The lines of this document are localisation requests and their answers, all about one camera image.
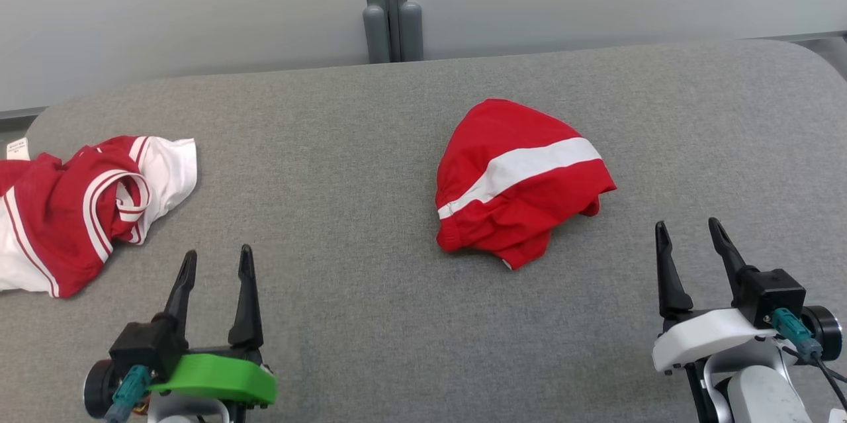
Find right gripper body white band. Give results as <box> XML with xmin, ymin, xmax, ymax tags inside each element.
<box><xmin>652</xmin><ymin>307</ymin><xmax>785</xmax><ymax>374</ymax></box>

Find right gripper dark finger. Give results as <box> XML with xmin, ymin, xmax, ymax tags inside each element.
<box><xmin>655</xmin><ymin>221</ymin><xmax>694</xmax><ymax>319</ymax></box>
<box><xmin>708</xmin><ymin>216</ymin><xmax>758</xmax><ymax>308</ymax></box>

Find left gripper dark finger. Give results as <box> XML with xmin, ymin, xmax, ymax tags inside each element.
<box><xmin>228</xmin><ymin>244</ymin><xmax>264</xmax><ymax>350</ymax></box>
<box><xmin>164</xmin><ymin>250</ymin><xmax>198</xmax><ymax>344</ymax></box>

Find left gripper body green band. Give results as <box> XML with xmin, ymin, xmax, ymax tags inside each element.
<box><xmin>149</xmin><ymin>344</ymin><xmax>277</xmax><ymax>407</ymax></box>

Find red and white jersey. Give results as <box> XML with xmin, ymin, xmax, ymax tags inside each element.
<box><xmin>0</xmin><ymin>135</ymin><xmax>199</xmax><ymax>299</ymax></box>

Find red shorts with white stripe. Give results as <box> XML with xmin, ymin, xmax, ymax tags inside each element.
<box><xmin>435</xmin><ymin>99</ymin><xmax>617</xmax><ymax>271</ymax></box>

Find left cable with teal connector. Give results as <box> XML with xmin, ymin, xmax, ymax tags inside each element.
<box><xmin>105</xmin><ymin>365</ymin><xmax>152</xmax><ymax>423</ymax></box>

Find cable with teal connector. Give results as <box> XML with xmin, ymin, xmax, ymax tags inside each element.
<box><xmin>771</xmin><ymin>308</ymin><xmax>847</xmax><ymax>410</ymax></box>
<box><xmin>105</xmin><ymin>365</ymin><xmax>152</xmax><ymax>423</ymax></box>

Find right cable with teal connector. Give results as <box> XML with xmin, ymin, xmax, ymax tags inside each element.
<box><xmin>771</xmin><ymin>308</ymin><xmax>847</xmax><ymax>410</ymax></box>

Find grey partition post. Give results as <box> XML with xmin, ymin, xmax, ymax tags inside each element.
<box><xmin>359</xmin><ymin>0</ymin><xmax>424</xmax><ymax>64</ymax></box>

